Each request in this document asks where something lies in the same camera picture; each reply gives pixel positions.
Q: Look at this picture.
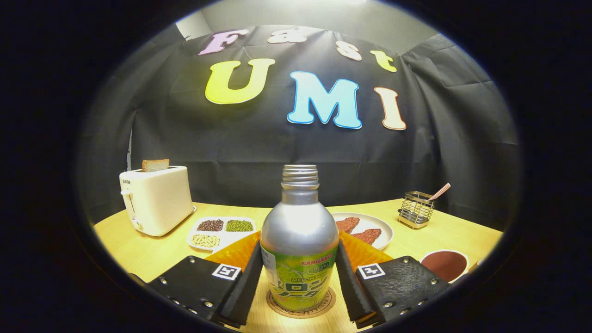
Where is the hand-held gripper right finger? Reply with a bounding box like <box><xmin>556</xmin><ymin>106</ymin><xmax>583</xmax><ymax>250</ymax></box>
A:
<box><xmin>335</xmin><ymin>231</ymin><xmax>451</xmax><ymax>329</ymax></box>

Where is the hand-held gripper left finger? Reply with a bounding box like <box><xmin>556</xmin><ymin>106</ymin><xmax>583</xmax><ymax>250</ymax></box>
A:
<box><xmin>146</xmin><ymin>231</ymin><xmax>265</xmax><ymax>329</ymax></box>

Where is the round cork coaster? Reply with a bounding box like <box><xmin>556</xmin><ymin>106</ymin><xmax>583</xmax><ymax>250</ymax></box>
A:
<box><xmin>266</xmin><ymin>287</ymin><xmax>337</xmax><ymax>319</ymax></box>

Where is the silver bottle with green label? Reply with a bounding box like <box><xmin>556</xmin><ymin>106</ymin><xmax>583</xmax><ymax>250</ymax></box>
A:
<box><xmin>260</xmin><ymin>165</ymin><xmax>340</xmax><ymax>311</ymax></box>

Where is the white cup with wooden handle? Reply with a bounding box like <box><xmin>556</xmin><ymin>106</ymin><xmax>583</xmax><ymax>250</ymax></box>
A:
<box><xmin>420</xmin><ymin>249</ymin><xmax>470</xmax><ymax>284</ymax></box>

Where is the brown meat slice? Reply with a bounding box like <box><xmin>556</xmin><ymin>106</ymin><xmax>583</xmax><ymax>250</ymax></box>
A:
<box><xmin>335</xmin><ymin>217</ymin><xmax>360</xmax><ymax>234</ymax></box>
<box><xmin>351</xmin><ymin>228</ymin><xmax>382</xmax><ymax>245</ymax></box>

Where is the white divided tray of beans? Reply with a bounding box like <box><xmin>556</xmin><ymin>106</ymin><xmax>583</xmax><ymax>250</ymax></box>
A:
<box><xmin>187</xmin><ymin>216</ymin><xmax>257</xmax><ymax>252</ymax></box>

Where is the white round plate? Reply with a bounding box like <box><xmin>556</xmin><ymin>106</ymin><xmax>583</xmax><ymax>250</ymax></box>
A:
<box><xmin>331</xmin><ymin>212</ymin><xmax>394</xmax><ymax>251</ymax></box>

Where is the wooden table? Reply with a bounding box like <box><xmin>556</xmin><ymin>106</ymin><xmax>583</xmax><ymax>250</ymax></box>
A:
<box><xmin>92</xmin><ymin>199</ymin><xmax>505</xmax><ymax>333</ymax></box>

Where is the white toaster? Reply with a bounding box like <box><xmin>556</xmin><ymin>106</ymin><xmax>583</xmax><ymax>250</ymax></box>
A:
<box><xmin>119</xmin><ymin>166</ymin><xmax>197</xmax><ymax>237</ymax></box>

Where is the checked paper straw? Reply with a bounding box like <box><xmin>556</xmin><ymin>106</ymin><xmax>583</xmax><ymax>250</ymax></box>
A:
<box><xmin>428</xmin><ymin>183</ymin><xmax>451</xmax><ymax>202</ymax></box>

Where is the wire basket holder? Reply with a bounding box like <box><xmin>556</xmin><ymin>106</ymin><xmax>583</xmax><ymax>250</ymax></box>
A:
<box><xmin>398</xmin><ymin>191</ymin><xmax>435</xmax><ymax>229</ymax></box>

